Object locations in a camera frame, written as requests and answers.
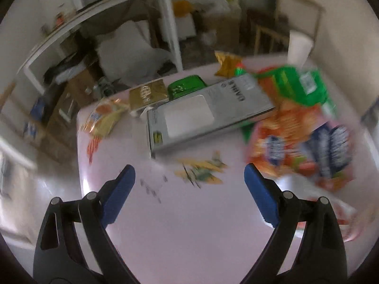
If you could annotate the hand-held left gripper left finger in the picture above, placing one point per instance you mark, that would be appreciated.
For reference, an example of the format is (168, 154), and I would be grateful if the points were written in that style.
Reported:
(118, 196)

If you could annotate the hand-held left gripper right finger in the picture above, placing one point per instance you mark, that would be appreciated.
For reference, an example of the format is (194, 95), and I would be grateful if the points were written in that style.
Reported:
(262, 196)

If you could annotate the yellow snack packet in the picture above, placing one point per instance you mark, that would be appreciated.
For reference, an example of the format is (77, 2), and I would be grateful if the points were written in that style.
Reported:
(100, 118)

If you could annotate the grey box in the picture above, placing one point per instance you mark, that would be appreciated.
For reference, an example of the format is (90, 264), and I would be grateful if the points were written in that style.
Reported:
(225, 106)

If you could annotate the large green snack packet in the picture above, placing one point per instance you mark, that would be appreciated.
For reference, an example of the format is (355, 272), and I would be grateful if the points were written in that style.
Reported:
(302, 85)

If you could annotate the orange snack packet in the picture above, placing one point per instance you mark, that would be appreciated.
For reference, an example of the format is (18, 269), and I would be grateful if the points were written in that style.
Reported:
(284, 145)

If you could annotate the gold box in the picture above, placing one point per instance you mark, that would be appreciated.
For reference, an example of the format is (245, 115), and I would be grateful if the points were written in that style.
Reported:
(148, 94)

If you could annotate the cardboard box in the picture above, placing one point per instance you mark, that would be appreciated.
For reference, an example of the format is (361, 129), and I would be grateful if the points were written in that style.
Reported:
(83, 85)

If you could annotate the small green packet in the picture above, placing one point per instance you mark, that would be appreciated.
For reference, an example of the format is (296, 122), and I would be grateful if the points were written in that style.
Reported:
(185, 87)

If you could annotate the golden crumpled wrapper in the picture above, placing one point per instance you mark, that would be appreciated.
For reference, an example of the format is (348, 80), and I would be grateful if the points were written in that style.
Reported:
(228, 65)

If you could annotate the white plastic bag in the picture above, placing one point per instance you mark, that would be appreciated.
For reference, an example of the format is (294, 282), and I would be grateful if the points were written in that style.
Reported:
(127, 50)

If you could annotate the white paper cup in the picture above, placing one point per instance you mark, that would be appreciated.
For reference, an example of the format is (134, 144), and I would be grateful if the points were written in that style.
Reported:
(299, 50)

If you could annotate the wooden chair with dark seat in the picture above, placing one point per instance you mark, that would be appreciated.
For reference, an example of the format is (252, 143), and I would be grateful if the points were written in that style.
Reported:
(318, 20)

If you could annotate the orange plastic bag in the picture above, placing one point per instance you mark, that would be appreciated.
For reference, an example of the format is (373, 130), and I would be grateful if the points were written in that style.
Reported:
(182, 7)

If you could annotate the white frame desk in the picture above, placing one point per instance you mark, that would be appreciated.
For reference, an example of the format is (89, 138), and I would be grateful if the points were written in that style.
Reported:
(168, 20)

